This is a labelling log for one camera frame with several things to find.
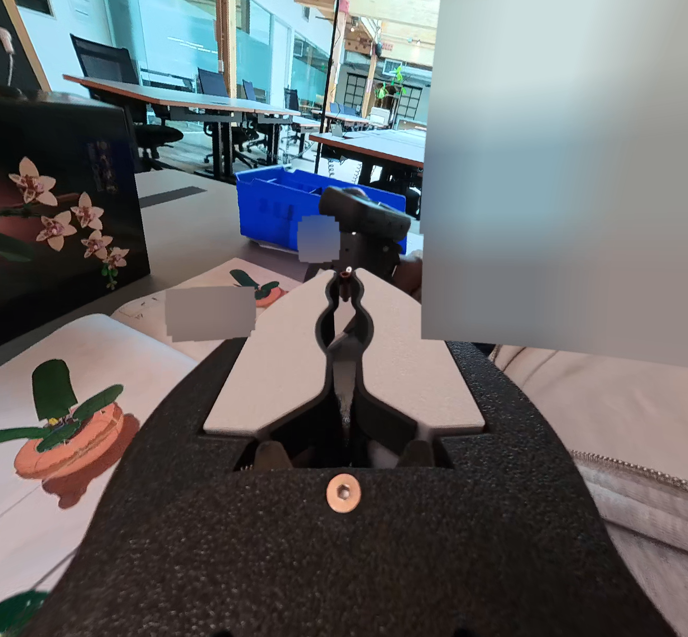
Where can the black wood-framed board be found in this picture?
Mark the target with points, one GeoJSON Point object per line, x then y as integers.
{"type": "Point", "coordinates": [27, 72]}

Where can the small brown toy brick piece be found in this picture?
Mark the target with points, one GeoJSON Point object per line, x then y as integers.
{"type": "Point", "coordinates": [346, 283]}

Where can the black tripod stand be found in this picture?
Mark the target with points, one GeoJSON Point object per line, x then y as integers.
{"type": "Point", "coordinates": [333, 56]}

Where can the open flower pot instruction booklet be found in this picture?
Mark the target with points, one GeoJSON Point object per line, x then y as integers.
{"type": "Point", "coordinates": [107, 357]}

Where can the wide wood-edged office table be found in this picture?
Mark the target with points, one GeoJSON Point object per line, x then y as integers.
{"type": "Point", "coordinates": [376, 145]}

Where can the white instruction booklet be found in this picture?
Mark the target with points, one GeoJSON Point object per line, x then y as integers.
{"type": "Point", "coordinates": [215, 274]}

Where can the wooden pillar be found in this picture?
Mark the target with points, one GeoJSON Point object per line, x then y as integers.
{"type": "Point", "coordinates": [226, 29]}

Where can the person in white hoodie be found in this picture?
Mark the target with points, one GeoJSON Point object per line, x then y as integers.
{"type": "Point", "coordinates": [618, 406]}

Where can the person's right hand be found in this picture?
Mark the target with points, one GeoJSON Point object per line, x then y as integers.
{"type": "Point", "coordinates": [411, 276]}

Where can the black orchid print box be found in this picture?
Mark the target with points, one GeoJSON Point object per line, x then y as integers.
{"type": "Point", "coordinates": [64, 137]}

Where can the green hanging plant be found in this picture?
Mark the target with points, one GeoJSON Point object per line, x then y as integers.
{"type": "Point", "coordinates": [395, 83]}

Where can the blue plastic bin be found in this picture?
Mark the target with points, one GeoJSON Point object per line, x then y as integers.
{"type": "Point", "coordinates": [269, 212]}

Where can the black mesh office chair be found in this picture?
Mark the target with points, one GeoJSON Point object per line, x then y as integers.
{"type": "Point", "coordinates": [102, 61]}

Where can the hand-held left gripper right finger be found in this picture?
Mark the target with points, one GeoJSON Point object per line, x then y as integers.
{"type": "Point", "coordinates": [414, 368]}

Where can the long wood-edged office table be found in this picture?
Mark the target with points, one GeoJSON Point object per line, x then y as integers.
{"type": "Point", "coordinates": [161, 96]}

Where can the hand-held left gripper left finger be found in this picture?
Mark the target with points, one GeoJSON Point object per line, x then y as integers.
{"type": "Point", "coordinates": [269, 368]}

